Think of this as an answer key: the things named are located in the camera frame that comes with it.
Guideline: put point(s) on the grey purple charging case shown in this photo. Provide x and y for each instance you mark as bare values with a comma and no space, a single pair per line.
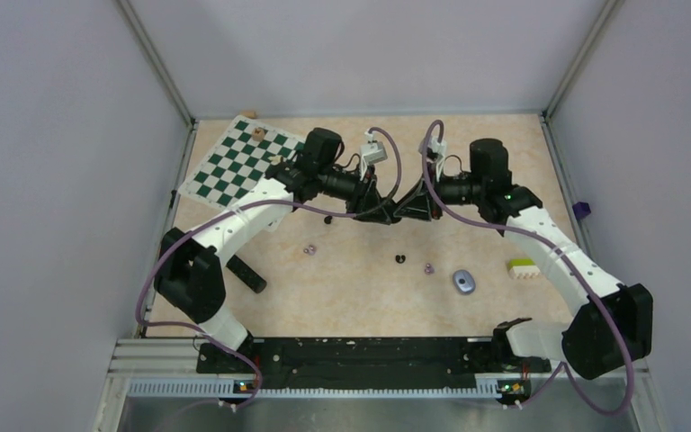
464,282

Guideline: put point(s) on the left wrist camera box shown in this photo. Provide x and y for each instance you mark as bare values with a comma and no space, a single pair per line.
372,153

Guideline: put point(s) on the purple earbud left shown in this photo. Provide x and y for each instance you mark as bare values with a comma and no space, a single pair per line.
310,250

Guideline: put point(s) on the green white chessboard mat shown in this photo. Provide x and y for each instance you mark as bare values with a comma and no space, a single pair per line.
225,164

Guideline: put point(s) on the white perforated cable duct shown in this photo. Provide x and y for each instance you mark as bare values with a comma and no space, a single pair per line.
218,388

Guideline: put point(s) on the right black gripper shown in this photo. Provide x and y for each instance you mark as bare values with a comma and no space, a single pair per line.
422,205

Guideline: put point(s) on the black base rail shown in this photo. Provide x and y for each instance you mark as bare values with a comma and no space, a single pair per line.
366,363

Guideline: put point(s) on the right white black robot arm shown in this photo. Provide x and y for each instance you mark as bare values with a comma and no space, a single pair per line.
611,321

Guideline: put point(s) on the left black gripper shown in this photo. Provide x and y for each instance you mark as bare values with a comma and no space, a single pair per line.
369,205

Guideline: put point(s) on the purple object at edge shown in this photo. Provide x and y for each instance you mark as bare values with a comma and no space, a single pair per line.
581,210

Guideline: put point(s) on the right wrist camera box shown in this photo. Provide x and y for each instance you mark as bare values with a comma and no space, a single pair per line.
436,148

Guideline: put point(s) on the wooden chess piece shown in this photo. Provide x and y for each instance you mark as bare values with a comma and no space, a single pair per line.
258,134

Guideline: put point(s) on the black cuboid bar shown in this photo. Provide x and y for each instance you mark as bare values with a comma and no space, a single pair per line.
239,268

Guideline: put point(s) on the green white toy brick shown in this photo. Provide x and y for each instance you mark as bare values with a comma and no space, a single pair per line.
522,268

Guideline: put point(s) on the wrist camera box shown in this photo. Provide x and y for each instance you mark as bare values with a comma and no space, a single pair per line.
372,153
436,148

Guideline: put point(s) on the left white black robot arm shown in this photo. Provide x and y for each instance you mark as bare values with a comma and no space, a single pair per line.
189,271

